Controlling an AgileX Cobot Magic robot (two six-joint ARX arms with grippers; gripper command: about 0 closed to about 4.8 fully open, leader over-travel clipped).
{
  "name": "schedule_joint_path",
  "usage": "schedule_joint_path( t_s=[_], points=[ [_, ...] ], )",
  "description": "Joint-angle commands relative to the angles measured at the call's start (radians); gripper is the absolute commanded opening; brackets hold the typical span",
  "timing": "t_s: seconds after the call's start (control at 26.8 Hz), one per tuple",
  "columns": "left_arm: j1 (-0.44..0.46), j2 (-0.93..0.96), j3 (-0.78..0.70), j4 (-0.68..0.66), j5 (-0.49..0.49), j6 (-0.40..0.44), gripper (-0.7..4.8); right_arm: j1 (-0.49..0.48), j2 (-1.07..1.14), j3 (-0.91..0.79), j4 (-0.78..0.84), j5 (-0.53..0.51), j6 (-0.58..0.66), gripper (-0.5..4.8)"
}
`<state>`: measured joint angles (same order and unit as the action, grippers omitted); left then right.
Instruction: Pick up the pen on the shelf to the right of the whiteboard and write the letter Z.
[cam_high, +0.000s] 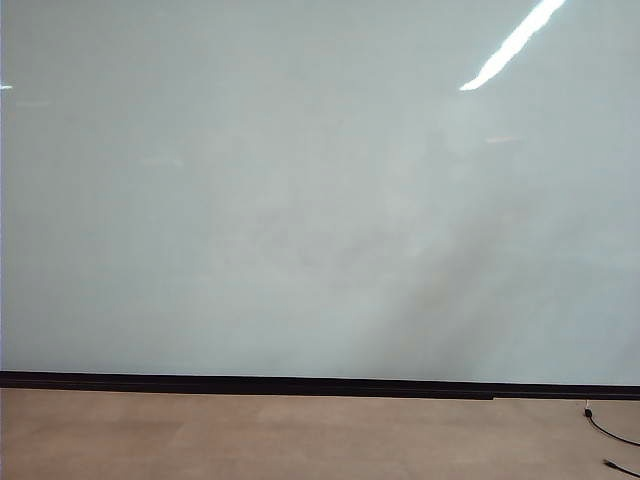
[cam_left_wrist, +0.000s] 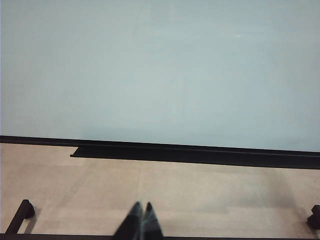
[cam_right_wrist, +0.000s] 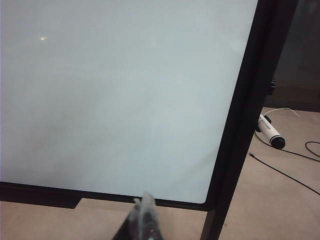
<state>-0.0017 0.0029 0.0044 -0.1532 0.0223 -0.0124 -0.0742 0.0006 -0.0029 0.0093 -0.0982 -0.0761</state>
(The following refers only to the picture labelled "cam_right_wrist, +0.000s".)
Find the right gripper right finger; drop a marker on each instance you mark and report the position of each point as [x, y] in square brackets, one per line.
[150, 220]

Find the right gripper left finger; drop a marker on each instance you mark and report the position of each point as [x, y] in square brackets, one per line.
[130, 225]

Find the white marker pen black cap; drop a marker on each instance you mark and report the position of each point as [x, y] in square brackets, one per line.
[271, 133]

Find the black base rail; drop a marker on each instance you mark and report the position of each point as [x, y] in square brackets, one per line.
[37, 200]

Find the white whiteboard with black frame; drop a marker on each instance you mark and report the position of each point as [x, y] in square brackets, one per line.
[125, 100]

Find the black whiteboard stand post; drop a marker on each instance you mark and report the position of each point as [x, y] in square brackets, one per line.
[250, 125]

